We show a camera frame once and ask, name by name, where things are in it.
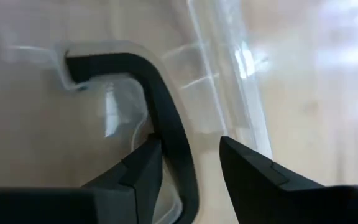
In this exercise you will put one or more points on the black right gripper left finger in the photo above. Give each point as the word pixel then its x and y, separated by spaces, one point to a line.
pixel 104 202

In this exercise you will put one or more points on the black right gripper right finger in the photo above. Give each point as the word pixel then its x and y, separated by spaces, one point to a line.
pixel 275 199

